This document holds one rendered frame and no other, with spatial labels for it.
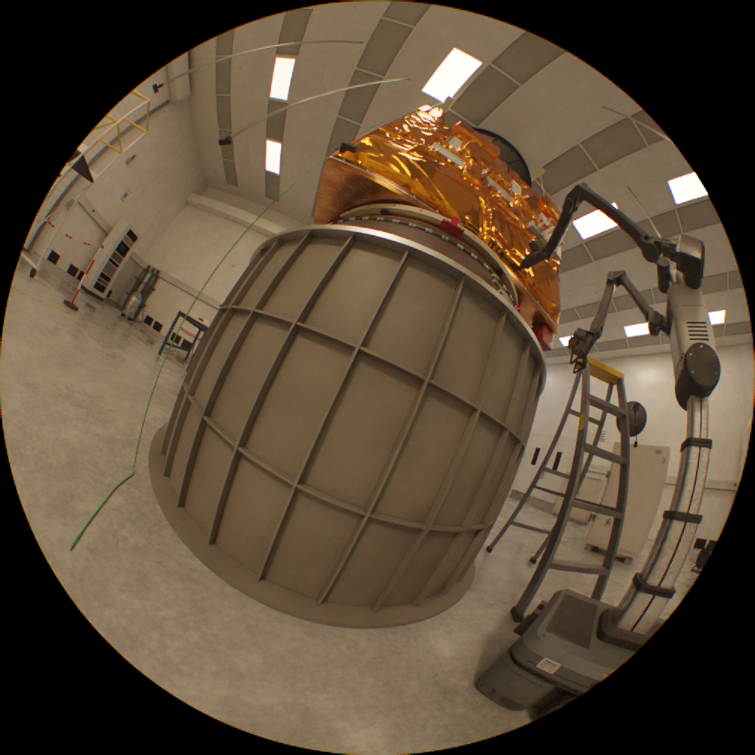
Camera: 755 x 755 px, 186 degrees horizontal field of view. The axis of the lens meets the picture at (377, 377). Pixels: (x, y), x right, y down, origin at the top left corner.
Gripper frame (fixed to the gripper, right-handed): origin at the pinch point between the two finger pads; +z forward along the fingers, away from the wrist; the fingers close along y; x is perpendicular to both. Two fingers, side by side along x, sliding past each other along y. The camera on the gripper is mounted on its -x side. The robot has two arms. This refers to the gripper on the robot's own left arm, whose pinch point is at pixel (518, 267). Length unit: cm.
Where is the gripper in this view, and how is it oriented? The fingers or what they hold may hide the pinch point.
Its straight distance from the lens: 154.1
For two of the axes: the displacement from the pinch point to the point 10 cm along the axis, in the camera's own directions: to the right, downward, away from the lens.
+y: -8.5, -4.4, -2.7
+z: -3.3, 0.6, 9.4
